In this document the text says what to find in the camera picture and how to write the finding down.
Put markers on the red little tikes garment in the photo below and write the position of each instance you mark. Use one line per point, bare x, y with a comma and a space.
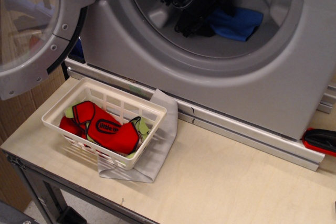
110, 129

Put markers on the white plastic laundry basket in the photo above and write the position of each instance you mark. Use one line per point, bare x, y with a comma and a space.
109, 123

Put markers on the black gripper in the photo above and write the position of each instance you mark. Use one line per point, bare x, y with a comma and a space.
193, 17

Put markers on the grey folded cloth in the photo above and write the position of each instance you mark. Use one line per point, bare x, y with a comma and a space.
149, 164

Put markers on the red and black tool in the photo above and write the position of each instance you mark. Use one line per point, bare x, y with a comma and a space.
320, 140

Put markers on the grey toy washing machine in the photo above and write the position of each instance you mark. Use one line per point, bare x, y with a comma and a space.
274, 80

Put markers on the metal table frame leg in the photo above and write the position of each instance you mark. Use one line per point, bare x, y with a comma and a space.
47, 197

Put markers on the aluminium extrusion rail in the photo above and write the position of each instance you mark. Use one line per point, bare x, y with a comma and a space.
272, 143

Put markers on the blue cloth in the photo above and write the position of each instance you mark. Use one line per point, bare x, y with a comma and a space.
238, 27

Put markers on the round transparent machine door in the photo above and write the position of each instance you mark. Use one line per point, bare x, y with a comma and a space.
36, 37

